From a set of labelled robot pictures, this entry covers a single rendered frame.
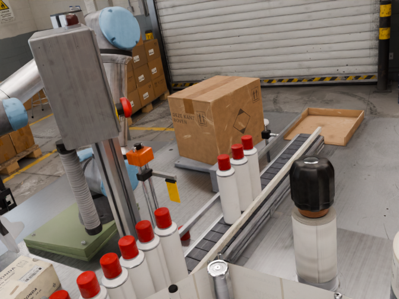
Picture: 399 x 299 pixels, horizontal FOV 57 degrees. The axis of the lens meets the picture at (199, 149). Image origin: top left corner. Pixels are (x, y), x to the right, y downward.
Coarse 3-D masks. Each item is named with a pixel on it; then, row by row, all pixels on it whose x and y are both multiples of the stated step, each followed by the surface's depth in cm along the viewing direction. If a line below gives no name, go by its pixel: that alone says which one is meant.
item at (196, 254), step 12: (300, 144) 142; (312, 144) 141; (288, 156) 135; (276, 168) 128; (264, 180) 122; (252, 216) 106; (216, 228) 103; (228, 228) 102; (240, 228) 102; (204, 240) 99; (216, 240) 98; (192, 252) 96; (204, 252) 95; (192, 264) 92
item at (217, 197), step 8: (296, 120) 144; (288, 128) 138; (280, 136) 133; (272, 144) 128; (264, 152) 124; (216, 200) 102; (208, 208) 100; (200, 216) 97; (192, 224) 94; (184, 232) 92
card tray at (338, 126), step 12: (312, 108) 178; (300, 120) 174; (312, 120) 173; (324, 120) 171; (336, 120) 169; (348, 120) 166; (360, 120) 162; (288, 132) 163; (300, 132) 163; (312, 132) 161; (324, 132) 159; (336, 132) 157; (348, 132) 147; (336, 144) 147
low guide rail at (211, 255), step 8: (320, 128) 145; (312, 136) 139; (304, 144) 134; (296, 152) 129; (288, 168) 122; (280, 176) 118; (272, 184) 113; (264, 192) 109; (256, 200) 106; (248, 208) 103; (240, 216) 101; (248, 216) 102; (240, 224) 99; (232, 232) 96; (224, 240) 93; (216, 248) 90; (208, 256) 88; (200, 264) 86; (192, 272) 84
